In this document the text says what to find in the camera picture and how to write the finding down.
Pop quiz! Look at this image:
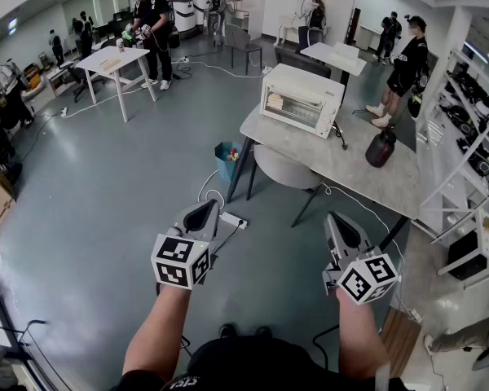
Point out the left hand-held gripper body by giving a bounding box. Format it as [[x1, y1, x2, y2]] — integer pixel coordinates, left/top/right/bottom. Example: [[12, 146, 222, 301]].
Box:
[[151, 226, 219, 291]]

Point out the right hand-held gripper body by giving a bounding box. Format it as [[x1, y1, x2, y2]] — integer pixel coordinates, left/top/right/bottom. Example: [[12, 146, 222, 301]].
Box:
[[321, 247, 400, 305]]

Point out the white toaster oven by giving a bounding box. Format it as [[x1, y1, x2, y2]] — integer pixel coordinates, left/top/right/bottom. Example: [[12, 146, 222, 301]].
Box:
[[259, 63, 346, 140]]

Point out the person's right forearm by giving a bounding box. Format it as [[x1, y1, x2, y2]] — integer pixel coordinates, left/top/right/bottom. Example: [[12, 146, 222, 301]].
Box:
[[335, 287, 392, 382]]

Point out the person's left forearm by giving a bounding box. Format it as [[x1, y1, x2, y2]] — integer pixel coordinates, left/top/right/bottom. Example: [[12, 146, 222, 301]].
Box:
[[122, 285, 193, 382]]

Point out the teal waste bin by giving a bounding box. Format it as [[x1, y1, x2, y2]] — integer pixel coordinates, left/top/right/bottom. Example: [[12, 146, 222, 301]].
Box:
[[214, 140, 245, 183]]

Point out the grey marble table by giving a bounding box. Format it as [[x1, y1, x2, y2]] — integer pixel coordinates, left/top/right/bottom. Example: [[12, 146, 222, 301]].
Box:
[[227, 103, 423, 239]]

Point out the wooden board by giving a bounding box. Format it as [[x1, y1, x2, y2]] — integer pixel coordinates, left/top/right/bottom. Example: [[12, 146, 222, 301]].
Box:
[[380, 307, 423, 379]]

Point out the grey round chair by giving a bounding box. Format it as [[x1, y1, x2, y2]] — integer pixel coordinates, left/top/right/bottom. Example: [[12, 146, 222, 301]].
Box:
[[246, 143, 325, 228]]

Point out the dark brown jug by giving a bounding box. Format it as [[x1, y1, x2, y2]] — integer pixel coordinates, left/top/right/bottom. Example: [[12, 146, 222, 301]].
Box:
[[365, 125, 398, 169]]

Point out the person's black shirt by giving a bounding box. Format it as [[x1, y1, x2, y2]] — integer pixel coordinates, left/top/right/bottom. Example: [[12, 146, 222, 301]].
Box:
[[116, 335, 411, 391]]

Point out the white shelf rack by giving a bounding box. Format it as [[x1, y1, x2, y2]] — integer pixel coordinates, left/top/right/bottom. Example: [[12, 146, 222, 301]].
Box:
[[416, 46, 489, 289]]

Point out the white standing desk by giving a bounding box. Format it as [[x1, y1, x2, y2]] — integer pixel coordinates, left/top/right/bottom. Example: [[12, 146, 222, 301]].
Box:
[[300, 42, 368, 97]]

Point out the white wooden table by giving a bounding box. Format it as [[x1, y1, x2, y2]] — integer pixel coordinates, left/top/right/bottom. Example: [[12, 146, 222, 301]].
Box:
[[75, 46, 158, 124]]

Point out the black office chair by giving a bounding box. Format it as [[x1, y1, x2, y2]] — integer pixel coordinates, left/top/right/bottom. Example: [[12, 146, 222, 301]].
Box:
[[274, 46, 333, 80]]

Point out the grey dining chair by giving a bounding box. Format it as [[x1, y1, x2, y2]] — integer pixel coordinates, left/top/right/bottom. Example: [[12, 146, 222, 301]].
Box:
[[223, 23, 264, 75]]

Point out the white machine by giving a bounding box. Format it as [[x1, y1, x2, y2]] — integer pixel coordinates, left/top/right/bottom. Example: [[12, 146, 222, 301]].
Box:
[[191, 0, 214, 29], [166, 0, 197, 39]]

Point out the black oven power cord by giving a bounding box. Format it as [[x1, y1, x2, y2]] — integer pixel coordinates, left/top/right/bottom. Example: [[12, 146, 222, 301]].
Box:
[[332, 122, 350, 152]]

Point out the white floor cable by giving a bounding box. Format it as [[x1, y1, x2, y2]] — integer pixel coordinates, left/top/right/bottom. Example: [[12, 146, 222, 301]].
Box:
[[174, 57, 272, 80]]

